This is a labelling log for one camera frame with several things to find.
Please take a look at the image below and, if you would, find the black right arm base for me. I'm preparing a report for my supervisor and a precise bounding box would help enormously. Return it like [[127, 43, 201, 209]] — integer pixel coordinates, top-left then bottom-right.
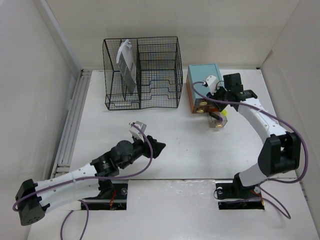
[[214, 174, 265, 210]]

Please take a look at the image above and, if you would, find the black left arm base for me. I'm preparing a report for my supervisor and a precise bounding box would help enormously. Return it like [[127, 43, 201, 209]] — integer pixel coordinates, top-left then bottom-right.
[[83, 180, 129, 211]]

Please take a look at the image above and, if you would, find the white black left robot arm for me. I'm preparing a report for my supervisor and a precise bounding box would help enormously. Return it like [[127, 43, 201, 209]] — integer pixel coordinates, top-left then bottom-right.
[[12, 135, 166, 226]]

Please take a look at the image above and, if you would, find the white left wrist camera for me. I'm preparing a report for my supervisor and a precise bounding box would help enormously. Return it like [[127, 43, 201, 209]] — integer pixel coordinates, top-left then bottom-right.
[[129, 121, 147, 141]]

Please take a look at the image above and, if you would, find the grey paper swatch booklet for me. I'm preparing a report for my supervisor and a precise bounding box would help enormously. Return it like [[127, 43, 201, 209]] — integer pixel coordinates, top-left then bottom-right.
[[116, 39, 137, 94]]

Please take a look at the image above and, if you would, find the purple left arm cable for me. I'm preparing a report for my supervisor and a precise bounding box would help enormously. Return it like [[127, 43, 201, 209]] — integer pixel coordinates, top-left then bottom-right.
[[12, 122, 154, 240]]

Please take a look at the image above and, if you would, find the purple cap black highlighter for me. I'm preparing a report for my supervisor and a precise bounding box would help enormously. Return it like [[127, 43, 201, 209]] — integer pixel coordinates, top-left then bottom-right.
[[209, 112, 223, 124]]

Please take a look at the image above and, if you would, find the yellow cap black highlighter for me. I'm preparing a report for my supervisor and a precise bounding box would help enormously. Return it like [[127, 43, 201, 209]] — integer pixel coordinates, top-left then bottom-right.
[[220, 109, 228, 117]]

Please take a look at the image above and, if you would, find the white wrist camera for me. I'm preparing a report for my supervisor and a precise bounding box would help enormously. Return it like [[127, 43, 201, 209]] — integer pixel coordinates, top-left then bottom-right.
[[129, 121, 147, 141], [202, 75, 220, 97]]

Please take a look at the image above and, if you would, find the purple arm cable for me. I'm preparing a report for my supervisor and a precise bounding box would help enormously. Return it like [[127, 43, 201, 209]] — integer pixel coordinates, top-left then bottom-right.
[[12, 122, 154, 240], [190, 81, 309, 220]]

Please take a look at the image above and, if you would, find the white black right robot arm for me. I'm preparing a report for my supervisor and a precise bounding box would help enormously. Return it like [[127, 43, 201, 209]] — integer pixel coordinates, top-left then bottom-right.
[[205, 73, 301, 200]]

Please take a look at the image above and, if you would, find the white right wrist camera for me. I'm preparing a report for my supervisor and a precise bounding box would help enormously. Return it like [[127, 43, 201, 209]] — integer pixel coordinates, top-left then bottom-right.
[[202, 75, 220, 97]]

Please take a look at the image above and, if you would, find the aluminium rail left side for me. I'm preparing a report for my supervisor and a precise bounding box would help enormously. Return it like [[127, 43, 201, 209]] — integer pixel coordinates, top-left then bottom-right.
[[53, 69, 92, 168]]

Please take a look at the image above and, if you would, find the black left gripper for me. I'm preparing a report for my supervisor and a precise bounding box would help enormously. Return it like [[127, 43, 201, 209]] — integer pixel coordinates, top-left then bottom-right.
[[119, 133, 164, 170]]

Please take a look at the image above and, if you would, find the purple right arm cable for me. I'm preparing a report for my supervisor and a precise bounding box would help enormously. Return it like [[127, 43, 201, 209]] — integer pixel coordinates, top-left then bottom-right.
[[190, 81, 309, 220]]

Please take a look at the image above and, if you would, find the teal orange drawer box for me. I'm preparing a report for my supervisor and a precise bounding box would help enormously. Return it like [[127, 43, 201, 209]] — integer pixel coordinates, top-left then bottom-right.
[[186, 63, 224, 114]]

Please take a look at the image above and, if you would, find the black wire mesh organizer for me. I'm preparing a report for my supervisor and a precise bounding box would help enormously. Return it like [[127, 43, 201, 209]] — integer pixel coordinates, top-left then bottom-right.
[[102, 36, 183, 111]]

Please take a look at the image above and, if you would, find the clear plastic drawer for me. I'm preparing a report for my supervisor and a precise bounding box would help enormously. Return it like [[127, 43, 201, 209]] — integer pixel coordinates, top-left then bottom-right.
[[194, 98, 210, 106], [192, 106, 208, 114], [207, 109, 228, 128]]

